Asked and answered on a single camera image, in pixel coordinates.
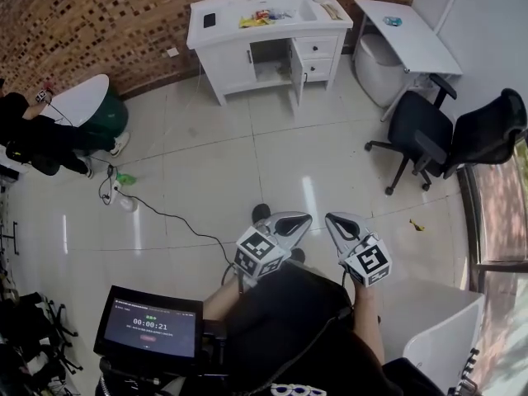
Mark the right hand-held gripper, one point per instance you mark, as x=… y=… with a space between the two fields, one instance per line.
x=367 y=264

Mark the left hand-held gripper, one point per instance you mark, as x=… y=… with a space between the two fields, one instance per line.
x=257 y=258

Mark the white cabinet door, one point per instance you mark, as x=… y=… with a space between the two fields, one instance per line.
x=231 y=66
x=298 y=76

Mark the person's left forearm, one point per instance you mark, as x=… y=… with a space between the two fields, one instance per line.
x=220 y=301

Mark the person's right forearm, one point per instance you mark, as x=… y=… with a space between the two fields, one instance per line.
x=369 y=324

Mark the white sink vanity cabinet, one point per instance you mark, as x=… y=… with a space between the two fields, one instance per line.
x=231 y=23

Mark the person's black shoe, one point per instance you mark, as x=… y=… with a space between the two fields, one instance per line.
x=298 y=255
x=260 y=213

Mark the yellow leaf scrap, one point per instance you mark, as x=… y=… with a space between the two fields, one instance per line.
x=416 y=225

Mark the person's black clothing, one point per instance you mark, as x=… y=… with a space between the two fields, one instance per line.
x=297 y=328

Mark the black office chair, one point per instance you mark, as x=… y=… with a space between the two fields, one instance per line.
x=425 y=130

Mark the white rounded table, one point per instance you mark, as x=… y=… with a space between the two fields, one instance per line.
x=445 y=340

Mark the white drawer with black knob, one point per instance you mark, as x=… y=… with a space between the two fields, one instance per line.
x=315 y=48
x=317 y=69

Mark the white toilet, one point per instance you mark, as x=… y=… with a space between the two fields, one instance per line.
x=377 y=70

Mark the green scrap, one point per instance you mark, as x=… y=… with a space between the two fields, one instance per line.
x=127 y=177

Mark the black monitor screen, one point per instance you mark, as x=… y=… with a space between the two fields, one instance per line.
x=150 y=328

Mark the white power strip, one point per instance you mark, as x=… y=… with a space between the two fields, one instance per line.
x=113 y=192

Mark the white folding desk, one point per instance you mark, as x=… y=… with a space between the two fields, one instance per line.
x=412 y=39

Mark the yellow packet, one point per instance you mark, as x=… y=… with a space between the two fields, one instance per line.
x=251 y=22

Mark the clear plastic wrapper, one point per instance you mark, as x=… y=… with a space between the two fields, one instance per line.
x=282 y=13

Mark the red packet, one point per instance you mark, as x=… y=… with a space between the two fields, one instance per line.
x=262 y=14

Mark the small blue object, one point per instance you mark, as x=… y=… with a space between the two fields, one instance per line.
x=392 y=21

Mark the wooden brush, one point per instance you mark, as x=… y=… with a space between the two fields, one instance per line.
x=331 y=11

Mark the dark green bin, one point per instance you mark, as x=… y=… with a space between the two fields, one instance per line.
x=111 y=116

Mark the white oval table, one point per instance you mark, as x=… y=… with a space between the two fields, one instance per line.
x=80 y=97

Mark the pile of black stands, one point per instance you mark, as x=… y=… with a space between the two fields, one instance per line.
x=33 y=340

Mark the metal window frame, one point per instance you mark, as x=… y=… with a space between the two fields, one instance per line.
x=478 y=229

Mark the white wall outlet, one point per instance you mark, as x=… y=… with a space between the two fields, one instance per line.
x=172 y=52

